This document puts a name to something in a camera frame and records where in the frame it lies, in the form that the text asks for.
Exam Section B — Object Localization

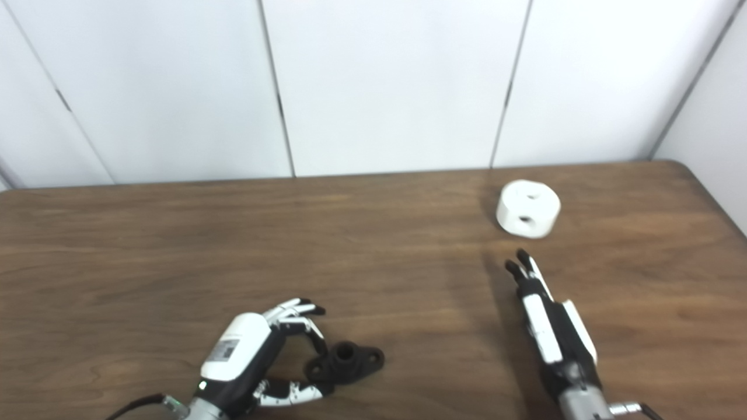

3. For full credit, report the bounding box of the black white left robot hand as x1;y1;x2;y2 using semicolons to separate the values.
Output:
200;298;336;418

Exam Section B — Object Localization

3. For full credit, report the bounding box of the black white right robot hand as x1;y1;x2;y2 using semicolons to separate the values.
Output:
505;249;602;403

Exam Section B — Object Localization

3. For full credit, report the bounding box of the black plastic holder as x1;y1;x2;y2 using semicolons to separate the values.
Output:
305;341;385;386

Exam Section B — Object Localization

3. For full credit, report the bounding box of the round white plastic piece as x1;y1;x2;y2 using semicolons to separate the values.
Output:
495;180;561;239

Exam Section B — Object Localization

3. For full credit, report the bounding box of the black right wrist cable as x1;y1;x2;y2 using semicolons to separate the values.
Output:
607;401;663;420

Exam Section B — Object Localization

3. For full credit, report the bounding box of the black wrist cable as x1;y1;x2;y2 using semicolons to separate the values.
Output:
607;401;663;420
105;394;190;420

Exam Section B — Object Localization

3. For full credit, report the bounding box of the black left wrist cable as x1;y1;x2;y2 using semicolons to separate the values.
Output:
105;394;190;420

